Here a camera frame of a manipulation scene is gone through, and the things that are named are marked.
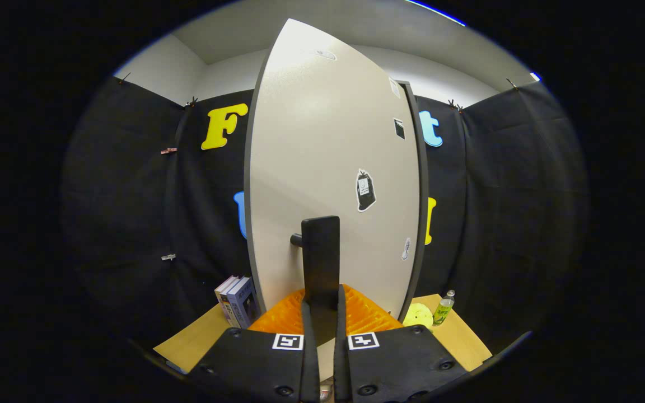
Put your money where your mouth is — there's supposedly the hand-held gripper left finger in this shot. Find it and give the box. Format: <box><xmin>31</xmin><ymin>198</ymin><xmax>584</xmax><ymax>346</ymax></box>
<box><xmin>188</xmin><ymin>288</ymin><xmax>321</xmax><ymax>403</ymax></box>

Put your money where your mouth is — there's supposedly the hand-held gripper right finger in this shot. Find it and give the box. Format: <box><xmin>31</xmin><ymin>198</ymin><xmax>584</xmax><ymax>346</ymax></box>
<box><xmin>333</xmin><ymin>284</ymin><xmax>469</xmax><ymax>403</ymax></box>

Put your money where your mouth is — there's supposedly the grey shoe cabinet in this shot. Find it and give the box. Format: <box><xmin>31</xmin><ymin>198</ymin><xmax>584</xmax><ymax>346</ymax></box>
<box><xmin>396</xmin><ymin>80</ymin><xmax>430</xmax><ymax>324</ymax></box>

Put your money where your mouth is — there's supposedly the beige shoe cabinet door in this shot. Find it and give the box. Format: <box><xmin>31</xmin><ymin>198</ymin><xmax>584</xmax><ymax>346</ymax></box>
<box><xmin>244</xmin><ymin>18</ymin><xmax>422</xmax><ymax>382</ymax></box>

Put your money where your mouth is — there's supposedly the blue cover book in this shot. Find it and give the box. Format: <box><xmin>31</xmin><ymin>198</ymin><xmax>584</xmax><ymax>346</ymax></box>
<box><xmin>226</xmin><ymin>277</ymin><xmax>260</xmax><ymax>329</ymax></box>

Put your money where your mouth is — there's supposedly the yellow plush toy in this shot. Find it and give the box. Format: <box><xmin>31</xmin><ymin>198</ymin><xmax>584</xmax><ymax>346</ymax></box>
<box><xmin>403</xmin><ymin>303</ymin><xmax>434</xmax><ymax>329</ymax></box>

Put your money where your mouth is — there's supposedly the white cover book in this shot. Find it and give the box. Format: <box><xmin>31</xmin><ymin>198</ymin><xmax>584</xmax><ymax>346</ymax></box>
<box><xmin>214</xmin><ymin>275</ymin><xmax>240</xmax><ymax>326</ymax></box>

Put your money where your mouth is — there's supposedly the green drink bottle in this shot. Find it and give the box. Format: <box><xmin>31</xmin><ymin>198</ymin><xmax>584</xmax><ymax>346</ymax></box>
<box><xmin>433</xmin><ymin>290</ymin><xmax>456</xmax><ymax>326</ymax></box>

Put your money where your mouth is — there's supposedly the black backdrop cloth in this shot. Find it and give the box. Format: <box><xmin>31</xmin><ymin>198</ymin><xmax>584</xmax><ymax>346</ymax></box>
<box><xmin>62</xmin><ymin>76</ymin><xmax>589</xmax><ymax>359</ymax></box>

